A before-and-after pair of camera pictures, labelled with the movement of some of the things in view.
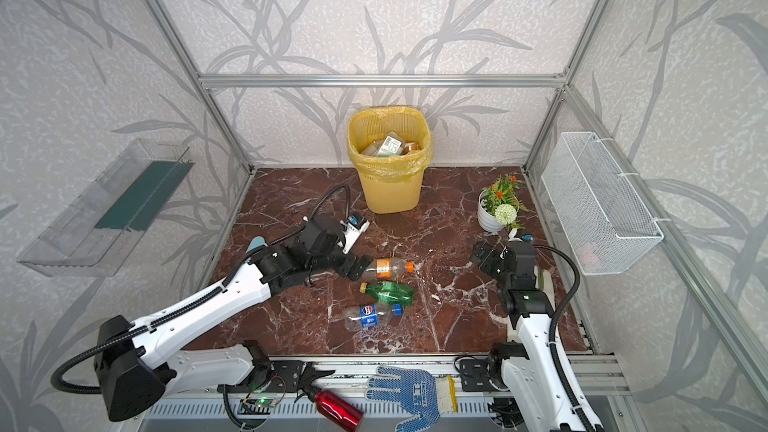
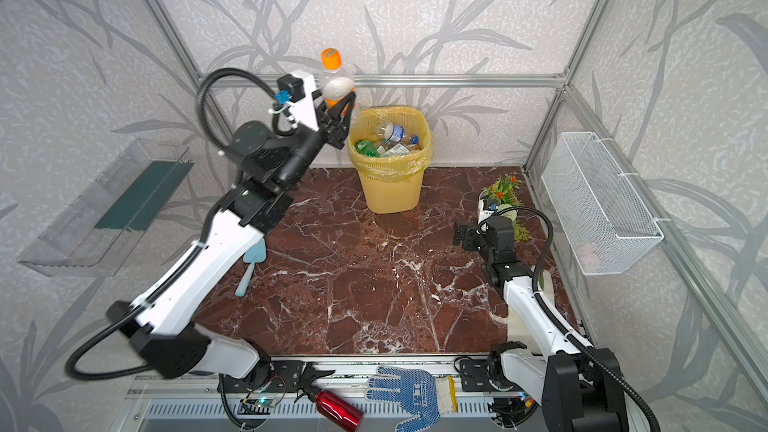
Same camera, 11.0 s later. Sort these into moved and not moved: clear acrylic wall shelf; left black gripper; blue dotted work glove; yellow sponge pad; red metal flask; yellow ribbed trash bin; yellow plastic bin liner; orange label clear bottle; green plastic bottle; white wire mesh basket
Moved: left black gripper; green plastic bottle; orange label clear bottle
Not moved: yellow sponge pad; white wire mesh basket; red metal flask; yellow ribbed trash bin; clear acrylic wall shelf; blue dotted work glove; yellow plastic bin liner
